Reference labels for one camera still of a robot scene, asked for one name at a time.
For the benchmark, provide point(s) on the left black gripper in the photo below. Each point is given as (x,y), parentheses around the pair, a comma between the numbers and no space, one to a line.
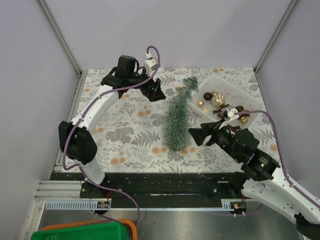
(154,94)

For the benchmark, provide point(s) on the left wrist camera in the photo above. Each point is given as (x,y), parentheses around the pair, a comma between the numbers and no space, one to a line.
(150,65)

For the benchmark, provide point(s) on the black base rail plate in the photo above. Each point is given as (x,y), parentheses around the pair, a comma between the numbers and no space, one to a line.
(160,190)

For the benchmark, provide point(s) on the white plastic basket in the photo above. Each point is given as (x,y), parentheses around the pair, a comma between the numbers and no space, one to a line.
(211,92)

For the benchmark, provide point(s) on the small gold bell ornament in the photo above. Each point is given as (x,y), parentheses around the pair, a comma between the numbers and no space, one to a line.
(244,120)

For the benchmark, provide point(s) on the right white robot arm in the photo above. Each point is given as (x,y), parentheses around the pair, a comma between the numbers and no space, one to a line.
(263,178)

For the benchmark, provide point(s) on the dark brown bauble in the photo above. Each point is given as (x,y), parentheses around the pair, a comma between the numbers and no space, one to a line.
(207,96)

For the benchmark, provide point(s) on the green plastic bin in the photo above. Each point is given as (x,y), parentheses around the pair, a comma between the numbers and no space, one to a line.
(100,231)

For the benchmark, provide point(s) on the large gold striped bauble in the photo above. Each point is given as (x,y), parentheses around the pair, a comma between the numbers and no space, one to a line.
(218,99)

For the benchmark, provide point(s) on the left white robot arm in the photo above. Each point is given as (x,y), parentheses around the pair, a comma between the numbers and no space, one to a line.
(75,137)

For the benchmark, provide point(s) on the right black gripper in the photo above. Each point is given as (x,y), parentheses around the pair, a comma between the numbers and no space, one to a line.
(199,134)

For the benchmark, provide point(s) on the white slotted cable duct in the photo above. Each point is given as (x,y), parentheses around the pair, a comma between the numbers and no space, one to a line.
(78,205)

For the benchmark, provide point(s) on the small gold bauble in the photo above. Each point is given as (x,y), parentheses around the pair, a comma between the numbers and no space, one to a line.
(200,103)

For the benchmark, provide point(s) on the small frosted christmas tree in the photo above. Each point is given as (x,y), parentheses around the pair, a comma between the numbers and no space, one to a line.
(177,116)

